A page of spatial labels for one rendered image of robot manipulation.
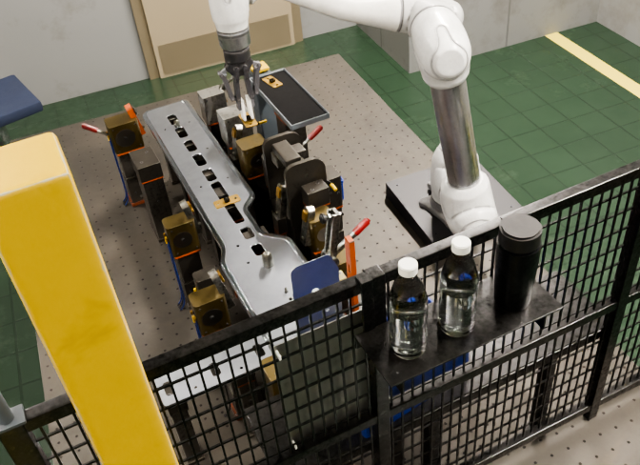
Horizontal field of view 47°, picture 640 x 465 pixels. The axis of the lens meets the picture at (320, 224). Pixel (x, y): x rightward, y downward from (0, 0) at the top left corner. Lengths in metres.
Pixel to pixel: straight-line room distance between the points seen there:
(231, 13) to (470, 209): 0.91
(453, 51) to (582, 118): 2.74
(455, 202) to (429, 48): 0.55
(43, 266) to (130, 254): 1.87
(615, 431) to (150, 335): 1.39
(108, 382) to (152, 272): 1.63
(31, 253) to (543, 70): 4.47
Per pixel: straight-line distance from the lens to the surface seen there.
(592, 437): 2.14
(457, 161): 2.22
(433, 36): 1.97
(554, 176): 4.13
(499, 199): 2.70
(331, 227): 1.94
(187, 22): 5.21
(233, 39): 2.10
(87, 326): 0.95
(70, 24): 5.15
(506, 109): 4.66
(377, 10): 2.11
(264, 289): 2.05
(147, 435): 1.13
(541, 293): 1.42
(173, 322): 2.45
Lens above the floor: 2.43
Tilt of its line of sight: 40 degrees down
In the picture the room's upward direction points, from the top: 6 degrees counter-clockwise
